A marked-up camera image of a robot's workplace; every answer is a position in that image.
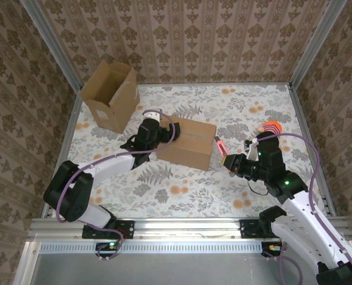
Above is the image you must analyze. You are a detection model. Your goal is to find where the white slotted cable duct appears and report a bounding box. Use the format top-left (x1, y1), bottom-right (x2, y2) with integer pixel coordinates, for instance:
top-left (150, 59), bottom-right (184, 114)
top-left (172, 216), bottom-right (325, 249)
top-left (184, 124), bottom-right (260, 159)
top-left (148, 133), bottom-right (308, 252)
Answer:
top-left (39, 239), bottom-right (284, 254)

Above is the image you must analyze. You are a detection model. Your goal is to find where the cardboard express box with label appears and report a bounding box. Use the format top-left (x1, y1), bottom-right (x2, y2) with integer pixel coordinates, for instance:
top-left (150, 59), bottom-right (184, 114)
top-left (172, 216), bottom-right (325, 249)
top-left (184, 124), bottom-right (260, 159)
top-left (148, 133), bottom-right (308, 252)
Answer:
top-left (79, 60), bottom-right (142, 135)

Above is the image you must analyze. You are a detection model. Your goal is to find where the aluminium frame post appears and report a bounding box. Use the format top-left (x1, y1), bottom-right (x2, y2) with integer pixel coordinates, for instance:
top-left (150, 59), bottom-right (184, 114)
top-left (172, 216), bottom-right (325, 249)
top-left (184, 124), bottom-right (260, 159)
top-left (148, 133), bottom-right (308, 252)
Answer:
top-left (23, 0), bottom-right (84, 91)
top-left (289, 0), bottom-right (351, 90)

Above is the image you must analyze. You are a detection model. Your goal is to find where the striped doll toy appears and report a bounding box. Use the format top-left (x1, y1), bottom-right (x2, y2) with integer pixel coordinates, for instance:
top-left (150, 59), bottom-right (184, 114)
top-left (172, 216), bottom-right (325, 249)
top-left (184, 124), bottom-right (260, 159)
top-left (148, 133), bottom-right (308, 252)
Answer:
top-left (257, 121), bottom-right (283, 138)

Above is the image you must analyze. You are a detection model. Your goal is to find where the pink utility knife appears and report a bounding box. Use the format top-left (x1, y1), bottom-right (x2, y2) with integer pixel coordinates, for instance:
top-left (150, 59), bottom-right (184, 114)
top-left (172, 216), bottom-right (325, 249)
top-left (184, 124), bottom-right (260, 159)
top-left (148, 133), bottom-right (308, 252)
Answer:
top-left (213, 135), bottom-right (234, 176)

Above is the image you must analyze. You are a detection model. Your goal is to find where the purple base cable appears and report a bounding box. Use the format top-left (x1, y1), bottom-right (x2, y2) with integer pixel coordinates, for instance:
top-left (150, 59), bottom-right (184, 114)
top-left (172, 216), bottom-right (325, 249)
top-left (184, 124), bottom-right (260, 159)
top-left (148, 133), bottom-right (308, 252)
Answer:
top-left (265, 240), bottom-right (305, 285)

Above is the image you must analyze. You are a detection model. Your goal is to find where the black controller board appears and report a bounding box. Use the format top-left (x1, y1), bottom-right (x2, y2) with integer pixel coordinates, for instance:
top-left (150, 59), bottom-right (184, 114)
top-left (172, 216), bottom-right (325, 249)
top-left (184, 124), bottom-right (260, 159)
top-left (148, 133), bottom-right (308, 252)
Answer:
top-left (95, 242), bottom-right (120, 253)
top-left (261, 242), bottom-right (285, 257)

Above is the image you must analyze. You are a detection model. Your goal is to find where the plain cardboard express box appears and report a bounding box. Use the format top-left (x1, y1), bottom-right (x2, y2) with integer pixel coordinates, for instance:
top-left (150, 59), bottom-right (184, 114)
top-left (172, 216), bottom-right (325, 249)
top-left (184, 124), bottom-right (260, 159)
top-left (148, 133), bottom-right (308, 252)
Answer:
top-left (156, 115), bottom-right (218, 172)

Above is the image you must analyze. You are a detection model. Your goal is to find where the aluminium rear rail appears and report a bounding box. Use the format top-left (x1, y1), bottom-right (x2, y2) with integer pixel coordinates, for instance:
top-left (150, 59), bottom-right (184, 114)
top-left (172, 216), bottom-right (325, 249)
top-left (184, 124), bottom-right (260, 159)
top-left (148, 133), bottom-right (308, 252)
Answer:
top-left (136, 81), bottom-right (294, 89)

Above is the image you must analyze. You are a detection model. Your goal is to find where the aluminium side rail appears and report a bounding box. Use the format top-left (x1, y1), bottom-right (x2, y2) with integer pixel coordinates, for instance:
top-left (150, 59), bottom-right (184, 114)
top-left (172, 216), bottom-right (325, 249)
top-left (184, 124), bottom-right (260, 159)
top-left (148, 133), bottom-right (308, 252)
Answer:
top-left (52, 94), bottom-right (82, 167)
top-left (288, 84), bottom-right (337, 210)

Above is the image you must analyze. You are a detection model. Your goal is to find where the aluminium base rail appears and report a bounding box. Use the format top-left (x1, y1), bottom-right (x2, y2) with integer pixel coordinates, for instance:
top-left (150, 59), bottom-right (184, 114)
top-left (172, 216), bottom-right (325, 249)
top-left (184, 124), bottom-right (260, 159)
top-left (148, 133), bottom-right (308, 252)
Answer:
top-left (27, 218), bottom-right (352, 242)

